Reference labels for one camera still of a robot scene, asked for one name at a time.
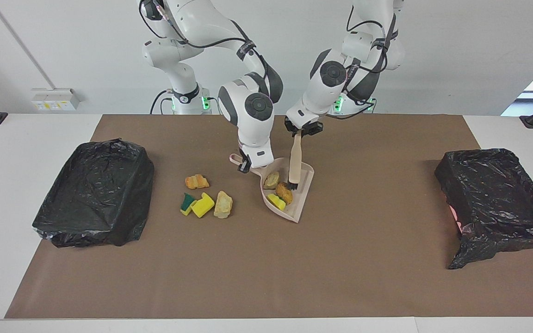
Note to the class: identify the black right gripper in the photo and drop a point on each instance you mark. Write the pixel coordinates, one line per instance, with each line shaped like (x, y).
(245, 165)

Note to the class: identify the rounded beige sponge chunk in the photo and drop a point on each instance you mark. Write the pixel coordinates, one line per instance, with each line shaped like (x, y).
(272, 180)

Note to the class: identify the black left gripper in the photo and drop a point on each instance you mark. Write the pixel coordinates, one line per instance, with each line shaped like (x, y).
(306, 128)

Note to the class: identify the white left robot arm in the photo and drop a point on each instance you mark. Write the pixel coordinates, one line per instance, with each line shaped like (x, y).
(326, 88)

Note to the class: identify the brown paper table mat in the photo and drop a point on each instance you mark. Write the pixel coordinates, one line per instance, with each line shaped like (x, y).
(266, 291)

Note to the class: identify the yellow green scouring sponge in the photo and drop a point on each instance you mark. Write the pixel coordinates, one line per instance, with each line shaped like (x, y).
(186, 203)

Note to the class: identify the white wall socket box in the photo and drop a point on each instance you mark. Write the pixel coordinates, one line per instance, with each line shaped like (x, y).
(56, 99)

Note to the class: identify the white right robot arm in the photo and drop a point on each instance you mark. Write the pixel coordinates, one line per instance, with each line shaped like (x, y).
(248, 125)

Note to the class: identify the angular beige sponge chunk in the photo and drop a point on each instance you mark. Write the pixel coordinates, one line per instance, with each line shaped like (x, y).
(223, 205)

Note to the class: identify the yellow sponge piece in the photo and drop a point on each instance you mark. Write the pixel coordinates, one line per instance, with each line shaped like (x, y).
(275, 201)
(202, 206)

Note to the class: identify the pink bin in black bag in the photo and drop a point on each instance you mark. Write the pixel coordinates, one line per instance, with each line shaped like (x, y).
(493, 199)

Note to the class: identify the brown sponge chunk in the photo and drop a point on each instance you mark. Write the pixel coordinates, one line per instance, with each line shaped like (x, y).
(284, 193)

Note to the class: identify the orange striped sponge piece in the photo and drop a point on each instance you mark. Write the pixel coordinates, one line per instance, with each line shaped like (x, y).
(196, 181)

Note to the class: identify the beige plastic dustpan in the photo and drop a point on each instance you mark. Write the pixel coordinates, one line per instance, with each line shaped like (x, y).
(306, 185)

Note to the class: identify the beige brush black bristles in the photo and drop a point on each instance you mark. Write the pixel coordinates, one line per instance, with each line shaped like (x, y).
(295, 162)

